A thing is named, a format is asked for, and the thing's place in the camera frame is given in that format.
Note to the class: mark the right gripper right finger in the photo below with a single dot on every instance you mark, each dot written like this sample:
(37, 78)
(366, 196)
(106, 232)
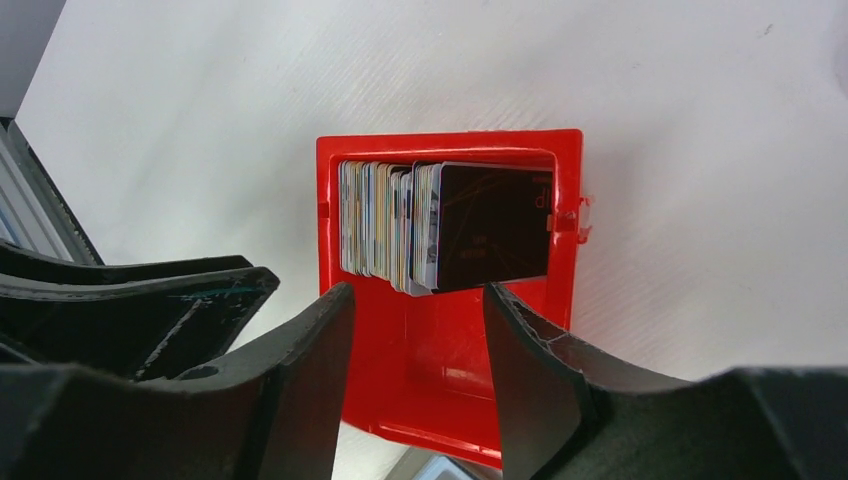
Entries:
(550, 385)

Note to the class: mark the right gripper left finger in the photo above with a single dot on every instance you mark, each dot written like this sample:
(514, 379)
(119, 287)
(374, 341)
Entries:
(268, 410)

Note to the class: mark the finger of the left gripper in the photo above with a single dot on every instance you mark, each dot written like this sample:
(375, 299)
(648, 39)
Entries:
(138, 322)

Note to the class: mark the red plastic bin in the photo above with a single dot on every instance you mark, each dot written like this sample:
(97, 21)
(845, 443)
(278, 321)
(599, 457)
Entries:
(419, 372)

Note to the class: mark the grey card holder wallet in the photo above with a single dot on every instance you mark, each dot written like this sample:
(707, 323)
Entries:
(420, 464)

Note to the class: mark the stack of cards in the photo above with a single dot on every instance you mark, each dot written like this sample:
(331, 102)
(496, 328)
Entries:
(436, 227)

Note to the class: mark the aluminium rail frame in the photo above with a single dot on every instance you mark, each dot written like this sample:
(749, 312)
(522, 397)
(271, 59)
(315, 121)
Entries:
(34, 214)

